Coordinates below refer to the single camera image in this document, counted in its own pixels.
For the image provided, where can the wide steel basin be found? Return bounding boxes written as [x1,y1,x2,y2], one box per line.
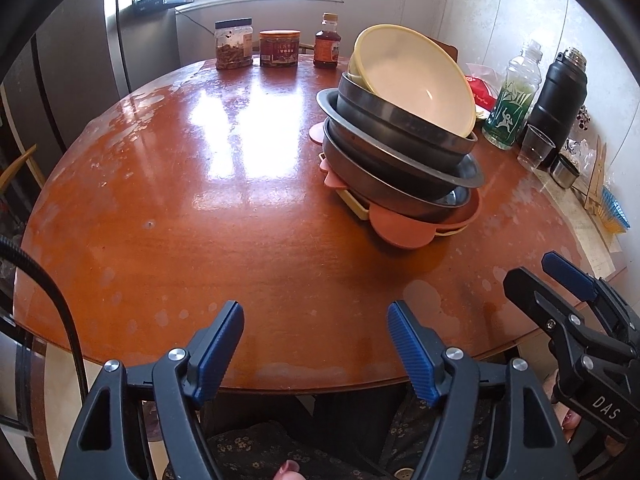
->
[317,88,485,200]

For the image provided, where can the steel plate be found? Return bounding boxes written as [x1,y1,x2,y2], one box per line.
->
[322,119,480,223]

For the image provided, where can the yellow shell-shaped plate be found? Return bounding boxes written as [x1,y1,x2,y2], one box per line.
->
[335,188,482,246]

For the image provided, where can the small steel bowl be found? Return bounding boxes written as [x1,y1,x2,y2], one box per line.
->
[336,73,477,171]

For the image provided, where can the yellow ceramic bowl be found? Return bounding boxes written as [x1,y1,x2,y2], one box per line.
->
[348,24,476,138]

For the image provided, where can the person right hand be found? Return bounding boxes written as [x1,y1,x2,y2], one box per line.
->
[542,370,582,441]

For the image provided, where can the paper sheet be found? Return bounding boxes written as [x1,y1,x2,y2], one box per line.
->
[534,170,626,280]

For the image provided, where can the blue cupcake liners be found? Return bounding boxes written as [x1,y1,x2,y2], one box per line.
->
[597,186,630,234]

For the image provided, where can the wooden clip stand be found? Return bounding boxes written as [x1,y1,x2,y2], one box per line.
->
[584,136,606,214]

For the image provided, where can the small steel cup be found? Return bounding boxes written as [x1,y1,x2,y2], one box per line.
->
[549,154,579,190]

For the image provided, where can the clear plastic cup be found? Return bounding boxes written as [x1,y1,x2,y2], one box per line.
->
[518,125,555,171]

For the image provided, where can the green drink bottle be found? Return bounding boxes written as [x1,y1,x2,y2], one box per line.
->
[482,40,542,150]

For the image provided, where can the black thermos flask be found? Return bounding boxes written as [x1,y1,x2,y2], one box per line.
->
[525,47,588,170]

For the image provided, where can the red tissue pack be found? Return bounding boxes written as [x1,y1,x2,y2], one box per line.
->
[465,75,498,112]

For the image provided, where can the wooden chair back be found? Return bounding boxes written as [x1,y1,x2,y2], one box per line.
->
[432,38,458,62]

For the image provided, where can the brown sauce bottle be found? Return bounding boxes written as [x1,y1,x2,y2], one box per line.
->
[314,13,342,70]

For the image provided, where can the grey refrigerator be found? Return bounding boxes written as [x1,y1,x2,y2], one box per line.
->
[1,0,180,174]

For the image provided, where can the red label jar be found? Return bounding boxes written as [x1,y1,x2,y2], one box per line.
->
[259,29,300,67]

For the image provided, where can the clear jar black lid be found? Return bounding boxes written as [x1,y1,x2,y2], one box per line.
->
[215,18,253,70]

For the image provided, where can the black cable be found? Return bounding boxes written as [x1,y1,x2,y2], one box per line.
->
[0,233,90,401]

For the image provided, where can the wooden chair with metal frame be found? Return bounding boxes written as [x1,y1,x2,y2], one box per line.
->
[0,144,46,194]

